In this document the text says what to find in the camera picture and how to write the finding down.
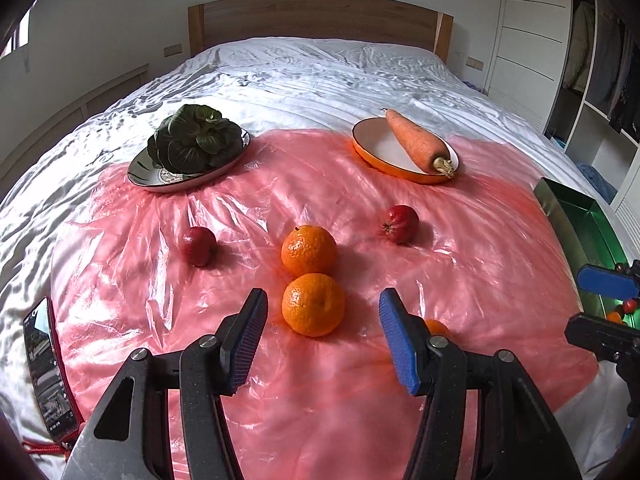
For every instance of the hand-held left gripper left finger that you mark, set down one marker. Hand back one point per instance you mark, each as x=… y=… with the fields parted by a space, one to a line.
x=247 y=345

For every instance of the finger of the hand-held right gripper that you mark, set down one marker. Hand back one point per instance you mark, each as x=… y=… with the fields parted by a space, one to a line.
x=607 y=280
x=600 y=335

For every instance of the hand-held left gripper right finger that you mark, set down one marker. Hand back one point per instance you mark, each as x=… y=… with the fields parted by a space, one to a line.
x=400 y=340

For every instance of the orange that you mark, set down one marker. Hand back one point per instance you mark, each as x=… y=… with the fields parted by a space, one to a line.
x=436 y=327
x=615 y=317
x=308 y=250
x=313 y=304

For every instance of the small red apple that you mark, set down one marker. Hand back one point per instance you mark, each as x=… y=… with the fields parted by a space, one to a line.
x=400 y=223
x=631 y=304
x=199 y=245

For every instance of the green metal tray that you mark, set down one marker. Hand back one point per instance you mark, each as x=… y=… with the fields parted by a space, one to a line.
x=575 y=210

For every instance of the blue towel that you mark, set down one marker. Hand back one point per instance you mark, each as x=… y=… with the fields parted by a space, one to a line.
x=597 y=180

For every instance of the pink plastic sheet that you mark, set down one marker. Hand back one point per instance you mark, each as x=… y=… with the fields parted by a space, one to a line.
x=150 y=285

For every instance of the white open wardrobe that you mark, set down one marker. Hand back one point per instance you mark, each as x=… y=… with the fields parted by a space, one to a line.
x=595 y=110

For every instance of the orange rimmed white plate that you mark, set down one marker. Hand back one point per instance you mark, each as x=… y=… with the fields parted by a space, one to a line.
x=380 y=150

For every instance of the patterned grey plate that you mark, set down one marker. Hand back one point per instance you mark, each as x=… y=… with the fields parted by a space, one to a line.
x=150 y=177

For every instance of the carrot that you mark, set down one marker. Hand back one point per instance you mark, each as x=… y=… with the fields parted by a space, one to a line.
x=415 y=142

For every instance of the black smartphone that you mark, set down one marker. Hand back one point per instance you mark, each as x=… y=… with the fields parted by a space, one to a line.
x=47 y=375

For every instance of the dark hanging clothes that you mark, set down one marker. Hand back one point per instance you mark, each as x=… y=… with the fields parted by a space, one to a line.
x=620 y=75

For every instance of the dark green bok choy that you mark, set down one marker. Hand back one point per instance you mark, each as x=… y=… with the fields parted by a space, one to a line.
x=195 y=137

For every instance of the light hanging garment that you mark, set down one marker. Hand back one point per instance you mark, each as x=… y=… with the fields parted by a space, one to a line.
x=580 y=45

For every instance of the small blue cloth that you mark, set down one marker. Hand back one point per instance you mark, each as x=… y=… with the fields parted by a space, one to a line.
x=472 y=85

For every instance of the white wardrobe panel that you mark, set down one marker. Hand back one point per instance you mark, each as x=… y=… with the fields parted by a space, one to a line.
x=530 y=20

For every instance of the wooden headboard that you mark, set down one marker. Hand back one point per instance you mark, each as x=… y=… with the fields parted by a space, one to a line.
x=320 y=17

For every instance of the window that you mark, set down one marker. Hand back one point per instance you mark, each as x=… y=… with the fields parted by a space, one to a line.
x=20 y=35

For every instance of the wall socket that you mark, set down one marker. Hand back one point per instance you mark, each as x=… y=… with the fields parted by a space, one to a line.
x=172 y=50
x=474 y=63

